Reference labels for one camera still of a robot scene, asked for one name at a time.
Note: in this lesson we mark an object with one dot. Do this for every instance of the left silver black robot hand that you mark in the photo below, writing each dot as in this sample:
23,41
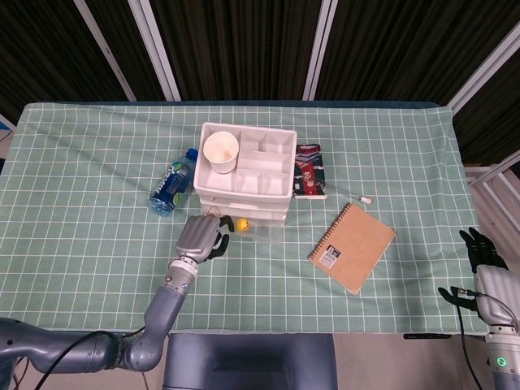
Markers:
197,237

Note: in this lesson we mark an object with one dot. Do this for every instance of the white paper cup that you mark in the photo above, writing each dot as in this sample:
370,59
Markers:
221,148

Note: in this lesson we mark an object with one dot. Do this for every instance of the white frame post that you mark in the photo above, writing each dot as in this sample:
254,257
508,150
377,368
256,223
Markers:
156,53
483,73
319,53
105,53

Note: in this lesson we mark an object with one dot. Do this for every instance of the white pen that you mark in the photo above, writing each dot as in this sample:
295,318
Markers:
365,200

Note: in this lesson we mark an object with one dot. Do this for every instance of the clear plastic storage bin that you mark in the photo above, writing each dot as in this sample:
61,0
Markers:
264,231

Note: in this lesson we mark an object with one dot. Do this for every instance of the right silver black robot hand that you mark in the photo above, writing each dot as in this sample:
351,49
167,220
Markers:
497,290

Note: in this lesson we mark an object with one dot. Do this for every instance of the grey-blue robot torso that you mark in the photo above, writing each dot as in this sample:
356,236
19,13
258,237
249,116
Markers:
248,361

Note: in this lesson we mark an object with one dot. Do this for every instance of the aluminium extrusion rack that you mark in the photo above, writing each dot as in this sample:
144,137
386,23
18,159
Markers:
495,174

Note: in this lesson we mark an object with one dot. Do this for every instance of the red black snack packet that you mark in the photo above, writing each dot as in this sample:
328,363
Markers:
310,170

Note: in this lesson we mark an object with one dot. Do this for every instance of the kraft spiral notebook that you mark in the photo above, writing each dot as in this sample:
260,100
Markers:
353,248

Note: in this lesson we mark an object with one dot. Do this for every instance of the blue plastic water bottle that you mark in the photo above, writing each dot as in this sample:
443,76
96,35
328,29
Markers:
170,187

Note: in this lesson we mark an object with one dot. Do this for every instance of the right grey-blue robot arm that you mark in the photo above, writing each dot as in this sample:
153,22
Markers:
505,361

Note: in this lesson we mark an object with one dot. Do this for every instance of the small yellow ball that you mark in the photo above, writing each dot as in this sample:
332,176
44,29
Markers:
242,225

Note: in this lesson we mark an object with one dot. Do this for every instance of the green checkered tablecloth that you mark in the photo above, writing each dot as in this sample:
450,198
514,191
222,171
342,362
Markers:
122,264

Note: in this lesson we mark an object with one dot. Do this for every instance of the white plastic drawer organizer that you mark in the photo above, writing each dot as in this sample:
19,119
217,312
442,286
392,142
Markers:
264,162

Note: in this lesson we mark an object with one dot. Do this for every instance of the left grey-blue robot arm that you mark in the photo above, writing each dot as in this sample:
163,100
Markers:
162,308

